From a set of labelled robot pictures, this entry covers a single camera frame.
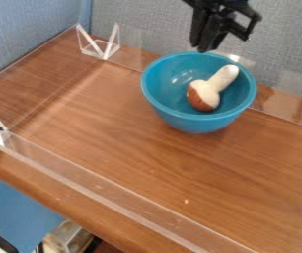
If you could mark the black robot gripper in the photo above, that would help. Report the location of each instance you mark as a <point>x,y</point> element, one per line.
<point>227,16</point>

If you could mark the white brown toy mushroom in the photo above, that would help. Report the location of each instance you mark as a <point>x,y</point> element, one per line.
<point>203,92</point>

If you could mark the blue bowl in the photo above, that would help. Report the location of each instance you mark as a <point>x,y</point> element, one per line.
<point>164,84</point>

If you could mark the clear acrylic back barrier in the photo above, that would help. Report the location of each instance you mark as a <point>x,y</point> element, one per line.
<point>271,55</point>

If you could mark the clear acrylic barrier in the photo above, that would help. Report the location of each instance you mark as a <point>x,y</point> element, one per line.
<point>165,222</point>
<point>271,55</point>

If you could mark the clear acrylic front barrier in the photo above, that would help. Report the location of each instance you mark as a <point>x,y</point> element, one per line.
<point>165,222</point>

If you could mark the clear acrylic corner bracket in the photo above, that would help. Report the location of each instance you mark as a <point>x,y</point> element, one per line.
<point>96,47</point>

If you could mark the metal frame below table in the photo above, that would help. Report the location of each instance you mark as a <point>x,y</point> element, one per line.
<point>68,238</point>

